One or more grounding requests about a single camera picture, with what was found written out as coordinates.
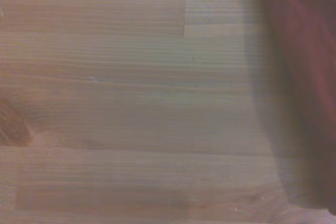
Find rust red shorts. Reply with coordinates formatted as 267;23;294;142
245;0;336;216

